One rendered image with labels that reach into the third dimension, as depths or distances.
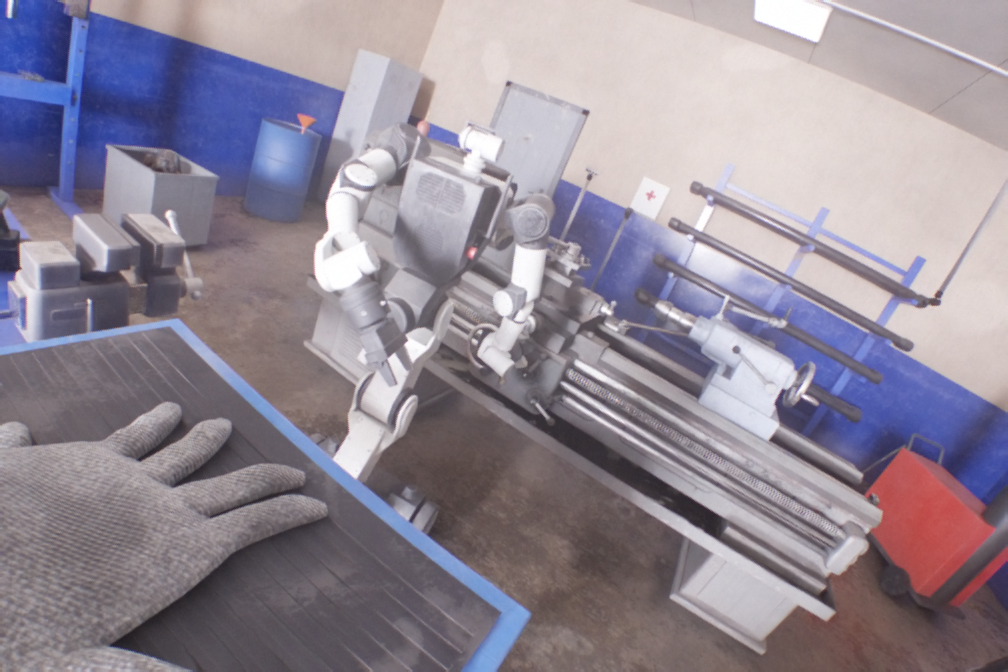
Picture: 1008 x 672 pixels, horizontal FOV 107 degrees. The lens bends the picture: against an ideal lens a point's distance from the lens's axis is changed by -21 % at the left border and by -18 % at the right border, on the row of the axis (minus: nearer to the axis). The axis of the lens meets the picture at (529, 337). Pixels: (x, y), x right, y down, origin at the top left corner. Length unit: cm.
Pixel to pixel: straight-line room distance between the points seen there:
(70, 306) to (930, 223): 563
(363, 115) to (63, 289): 491
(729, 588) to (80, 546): 228
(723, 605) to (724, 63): 475
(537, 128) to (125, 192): 401
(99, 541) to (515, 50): 605
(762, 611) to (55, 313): 253
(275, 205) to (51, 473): 477
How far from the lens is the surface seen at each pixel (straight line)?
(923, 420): 575
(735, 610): 243
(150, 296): 114
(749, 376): 209
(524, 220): 124
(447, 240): 122
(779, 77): 540
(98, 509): 26
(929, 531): 390
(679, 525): 204
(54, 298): 106
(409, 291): 133
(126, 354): 40
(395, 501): 181
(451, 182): 118
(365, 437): 160
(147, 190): 365
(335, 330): 274
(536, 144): 564
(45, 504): 26
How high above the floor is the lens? 147
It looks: 21 degrees down
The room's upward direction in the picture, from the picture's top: 24 degrees clockwise
